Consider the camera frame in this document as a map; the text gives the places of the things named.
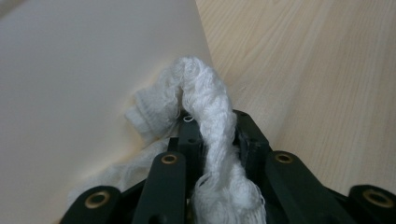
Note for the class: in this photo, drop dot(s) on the white plastic bin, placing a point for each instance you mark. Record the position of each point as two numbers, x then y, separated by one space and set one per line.
77 77

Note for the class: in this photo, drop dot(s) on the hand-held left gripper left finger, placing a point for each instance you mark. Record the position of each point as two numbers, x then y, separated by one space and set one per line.
165 186

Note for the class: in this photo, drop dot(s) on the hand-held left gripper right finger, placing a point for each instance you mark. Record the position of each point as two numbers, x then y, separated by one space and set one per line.
289 186

